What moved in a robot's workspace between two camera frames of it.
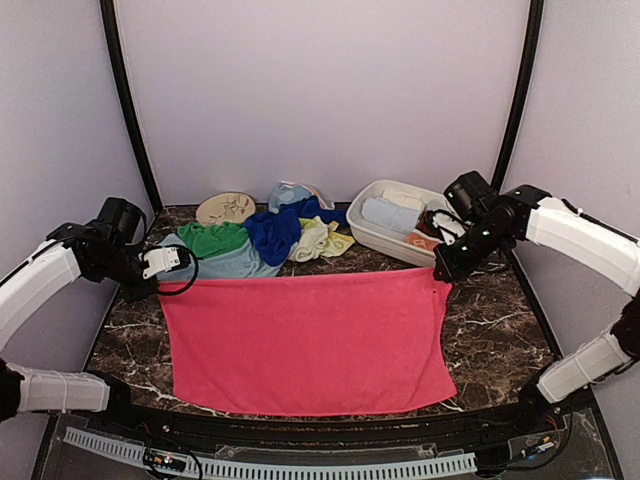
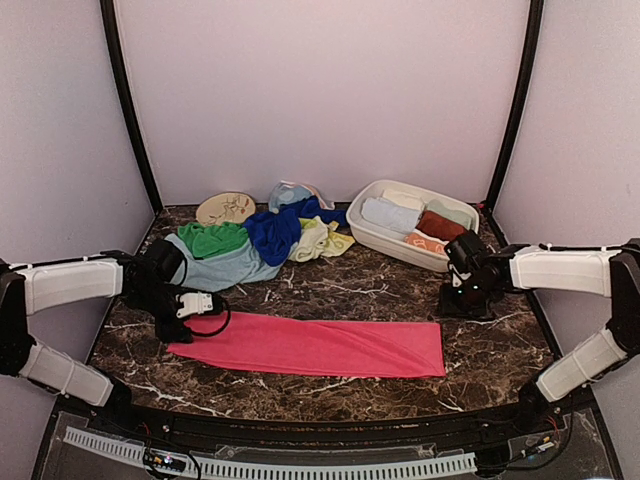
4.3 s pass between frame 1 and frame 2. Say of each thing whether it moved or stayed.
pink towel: moved
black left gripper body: moved
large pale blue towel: stayed
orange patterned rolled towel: stayed
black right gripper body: moved
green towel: stayed
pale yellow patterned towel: stayed
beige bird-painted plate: stayed
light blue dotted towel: stayed
